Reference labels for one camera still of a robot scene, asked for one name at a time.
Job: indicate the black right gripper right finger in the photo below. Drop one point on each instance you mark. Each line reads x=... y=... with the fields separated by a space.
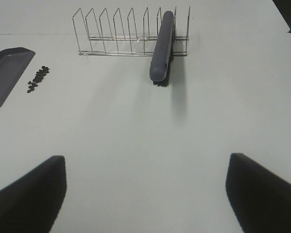
x=260 y=200

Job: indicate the grey hand brush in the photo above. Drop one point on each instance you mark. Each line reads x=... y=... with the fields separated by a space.
x=163 y=52

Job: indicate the grey plastic dustpan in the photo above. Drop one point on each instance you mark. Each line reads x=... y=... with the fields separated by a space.
x=13 y=62

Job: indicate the pile of coffee beans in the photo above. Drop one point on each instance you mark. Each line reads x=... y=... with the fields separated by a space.
x=38 y=78

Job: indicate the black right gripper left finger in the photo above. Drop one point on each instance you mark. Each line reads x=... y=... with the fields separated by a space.
x=32 y=203

